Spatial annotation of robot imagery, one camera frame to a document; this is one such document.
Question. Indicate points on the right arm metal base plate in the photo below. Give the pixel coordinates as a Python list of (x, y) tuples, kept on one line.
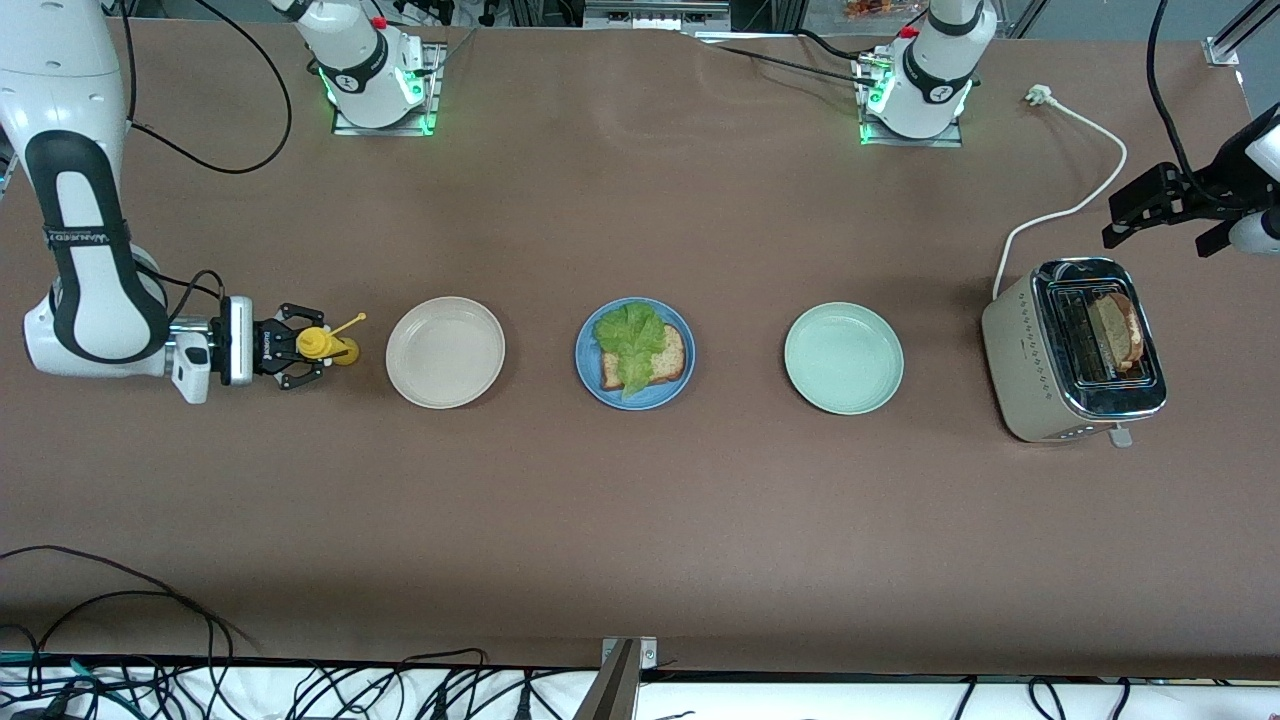
[(432, 110)]

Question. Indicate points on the yellow mustard squeeze bottle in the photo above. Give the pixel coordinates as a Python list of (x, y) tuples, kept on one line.
[(315, 345)]

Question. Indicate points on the pale green round plate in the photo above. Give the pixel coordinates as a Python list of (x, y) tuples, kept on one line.
[(843, 358)]

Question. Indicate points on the blue round plate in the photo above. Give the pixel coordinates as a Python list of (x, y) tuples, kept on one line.
[(588, 365)]

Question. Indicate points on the metal corner bracket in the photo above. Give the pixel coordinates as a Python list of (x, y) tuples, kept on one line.
[(645, 650)]

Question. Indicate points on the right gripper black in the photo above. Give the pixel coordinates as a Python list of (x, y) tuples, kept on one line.
[(267, 347)]

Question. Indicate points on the beige round plate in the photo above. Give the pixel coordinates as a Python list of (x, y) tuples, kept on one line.
[(445, 352)]

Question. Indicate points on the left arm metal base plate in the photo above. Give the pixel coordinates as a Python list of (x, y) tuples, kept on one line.
[(915, 142)]

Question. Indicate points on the grey power strip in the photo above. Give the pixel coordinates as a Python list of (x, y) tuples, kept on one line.
[(655, 15)]

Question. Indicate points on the green lettuce leaf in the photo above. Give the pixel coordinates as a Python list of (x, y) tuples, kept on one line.
[(630, 340)]

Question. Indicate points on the aluminium profile post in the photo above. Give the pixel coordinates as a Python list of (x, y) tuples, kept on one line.
[(610, 695)]

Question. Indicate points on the orange packet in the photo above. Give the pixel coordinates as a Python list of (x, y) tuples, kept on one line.
[(870, 8)]

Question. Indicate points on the aluminium frame corner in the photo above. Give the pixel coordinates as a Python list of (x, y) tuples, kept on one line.
[(1222, 50)]

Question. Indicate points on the brown bread slice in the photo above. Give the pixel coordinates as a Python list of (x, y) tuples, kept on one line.
[(672, 355), (1110, 330)]

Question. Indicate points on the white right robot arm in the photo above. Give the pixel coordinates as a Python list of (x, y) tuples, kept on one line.
[(95, 340)]

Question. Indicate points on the silver two-slot toaster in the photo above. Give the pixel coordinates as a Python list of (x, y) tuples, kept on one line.
[(1010, 350)]

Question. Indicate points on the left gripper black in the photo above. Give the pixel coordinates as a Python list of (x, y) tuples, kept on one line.
[(1206, 187)]

